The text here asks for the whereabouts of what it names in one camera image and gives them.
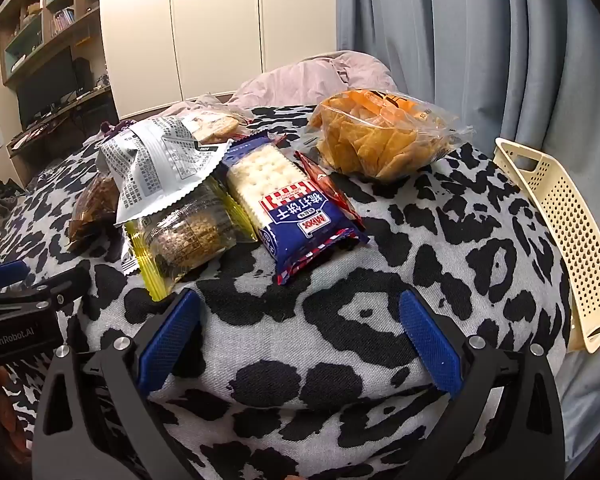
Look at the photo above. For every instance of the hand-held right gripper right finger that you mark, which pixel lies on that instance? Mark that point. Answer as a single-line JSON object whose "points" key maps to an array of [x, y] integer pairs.
{"points": [[430, 345]]}

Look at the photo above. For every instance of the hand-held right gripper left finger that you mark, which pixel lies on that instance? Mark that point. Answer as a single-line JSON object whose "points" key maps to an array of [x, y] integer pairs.
{"points": [[170, 330]]}

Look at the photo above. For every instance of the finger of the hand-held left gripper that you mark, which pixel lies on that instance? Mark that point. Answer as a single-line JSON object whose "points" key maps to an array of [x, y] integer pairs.
{"points": [[55, 292], [2, 275]]}

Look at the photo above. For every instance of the yellow-edged clear cake packet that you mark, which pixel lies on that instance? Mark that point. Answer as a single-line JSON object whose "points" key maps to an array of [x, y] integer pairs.
{"points": [[185, 240]]}

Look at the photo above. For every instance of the large silver snack packet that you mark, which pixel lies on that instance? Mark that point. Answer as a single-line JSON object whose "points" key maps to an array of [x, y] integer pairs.
{"points": [[155, 165]]}

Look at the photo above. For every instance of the blue soda cracker packet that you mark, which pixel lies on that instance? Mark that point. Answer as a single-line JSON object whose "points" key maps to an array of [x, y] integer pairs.
{"points": [[290, 210]]}

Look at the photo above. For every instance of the cream perforated plastic basket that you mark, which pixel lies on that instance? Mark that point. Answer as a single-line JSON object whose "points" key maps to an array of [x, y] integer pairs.
{"points": [[565, 220]]}

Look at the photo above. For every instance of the clear bag of orange chips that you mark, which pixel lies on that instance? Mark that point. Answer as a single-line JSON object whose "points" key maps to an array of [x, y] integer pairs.
{"points": [[375, 140]]}

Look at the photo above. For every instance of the person's left hand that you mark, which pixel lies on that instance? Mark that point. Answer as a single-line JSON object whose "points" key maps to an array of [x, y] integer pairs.
{"points": [[12, 410]]}

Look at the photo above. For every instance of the dark cloth pile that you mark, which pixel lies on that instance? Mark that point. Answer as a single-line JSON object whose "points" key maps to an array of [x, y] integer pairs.
{"points": [[0, 210]]}

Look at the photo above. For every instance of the small silver snack packet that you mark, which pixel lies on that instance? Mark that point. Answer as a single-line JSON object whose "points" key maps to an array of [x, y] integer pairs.
{"points": [[129, 260]]}

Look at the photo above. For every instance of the brown snack packet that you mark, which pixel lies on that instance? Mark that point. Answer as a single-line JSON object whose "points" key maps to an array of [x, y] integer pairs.
{"points": [[92, 205]]}

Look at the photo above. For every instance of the black and white printed blanket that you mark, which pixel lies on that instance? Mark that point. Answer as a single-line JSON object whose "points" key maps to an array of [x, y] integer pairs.
{"points": [[330, 350]]}

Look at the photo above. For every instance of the wooden desk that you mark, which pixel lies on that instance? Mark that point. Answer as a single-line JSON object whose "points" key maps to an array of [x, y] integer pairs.
{"points": [[55, 130]]}

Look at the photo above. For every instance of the purple and white packet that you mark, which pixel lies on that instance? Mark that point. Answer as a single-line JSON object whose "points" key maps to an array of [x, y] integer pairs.
{"points": [[115, 127]]}

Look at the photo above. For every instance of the small red snack packet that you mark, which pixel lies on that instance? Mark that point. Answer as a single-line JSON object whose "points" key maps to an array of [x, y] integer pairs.
{"points": [[325, 185]]}

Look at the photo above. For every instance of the black monitor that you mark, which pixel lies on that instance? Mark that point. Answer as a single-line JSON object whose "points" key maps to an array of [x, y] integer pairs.
{"points": [[45, 85]]}

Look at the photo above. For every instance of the clear biscuit packet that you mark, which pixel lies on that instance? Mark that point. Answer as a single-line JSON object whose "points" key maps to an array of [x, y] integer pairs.
{"points": [[215, 122]]}

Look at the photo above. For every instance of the black speaker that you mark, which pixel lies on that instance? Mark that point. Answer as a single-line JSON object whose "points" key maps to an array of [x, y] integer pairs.
{"points": [[82, 75]]}

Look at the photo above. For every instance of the wooden bookshelf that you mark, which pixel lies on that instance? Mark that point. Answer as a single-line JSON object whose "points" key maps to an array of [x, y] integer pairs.
{"points": [[30, 35]]}

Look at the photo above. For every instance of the pink duvet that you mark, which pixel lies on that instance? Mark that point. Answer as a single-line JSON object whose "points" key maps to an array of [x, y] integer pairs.
{"points": [[305, 80]]}

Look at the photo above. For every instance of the white wardrobe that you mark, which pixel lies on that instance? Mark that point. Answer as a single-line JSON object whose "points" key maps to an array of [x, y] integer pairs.
{"points": [[215, 25]]}

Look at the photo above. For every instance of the blue-grey curtain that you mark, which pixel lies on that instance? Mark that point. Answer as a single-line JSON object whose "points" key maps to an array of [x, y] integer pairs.
{"points": [[455, 35]]}

